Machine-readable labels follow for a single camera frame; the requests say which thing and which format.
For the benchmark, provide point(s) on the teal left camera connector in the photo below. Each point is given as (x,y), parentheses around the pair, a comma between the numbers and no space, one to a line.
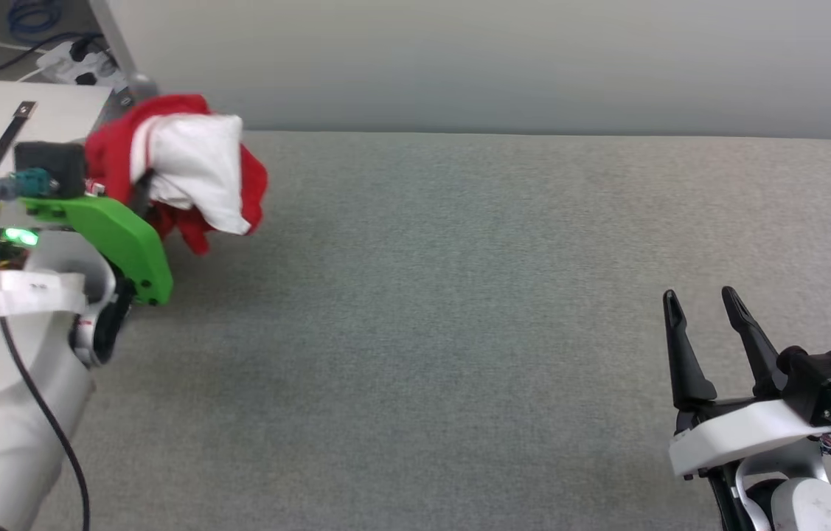
(28,182)

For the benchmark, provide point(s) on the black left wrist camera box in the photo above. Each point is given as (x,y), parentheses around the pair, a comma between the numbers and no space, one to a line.
(50,168)

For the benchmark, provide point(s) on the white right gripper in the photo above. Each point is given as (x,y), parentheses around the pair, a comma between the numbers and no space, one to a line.
(739,431)

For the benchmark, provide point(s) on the grey metal pole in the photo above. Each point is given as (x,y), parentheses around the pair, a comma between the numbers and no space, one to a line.
(120,51)

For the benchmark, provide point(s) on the white paper tag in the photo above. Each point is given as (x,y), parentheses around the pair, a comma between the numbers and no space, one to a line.
(35,291)

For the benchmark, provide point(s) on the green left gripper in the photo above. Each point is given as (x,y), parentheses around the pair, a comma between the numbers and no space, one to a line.
(127,243)

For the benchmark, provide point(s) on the white box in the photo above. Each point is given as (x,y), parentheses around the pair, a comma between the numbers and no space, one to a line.
(54,118)

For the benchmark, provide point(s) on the red and white basketball jersey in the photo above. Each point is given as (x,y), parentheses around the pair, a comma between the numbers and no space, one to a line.
(194,162)

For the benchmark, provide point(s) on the white power strip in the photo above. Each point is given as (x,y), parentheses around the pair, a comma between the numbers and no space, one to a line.
(72,63)

